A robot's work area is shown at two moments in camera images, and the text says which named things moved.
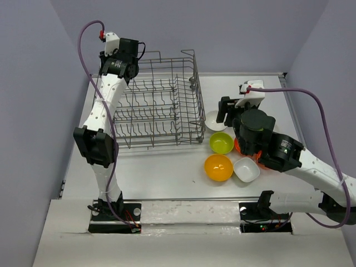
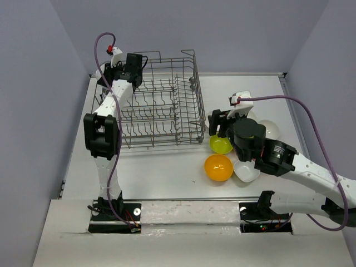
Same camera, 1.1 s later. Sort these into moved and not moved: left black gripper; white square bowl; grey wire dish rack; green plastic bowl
Moved: left black gripper
Not moved: green plastic bowl; grey wire dish rack; white square bowl
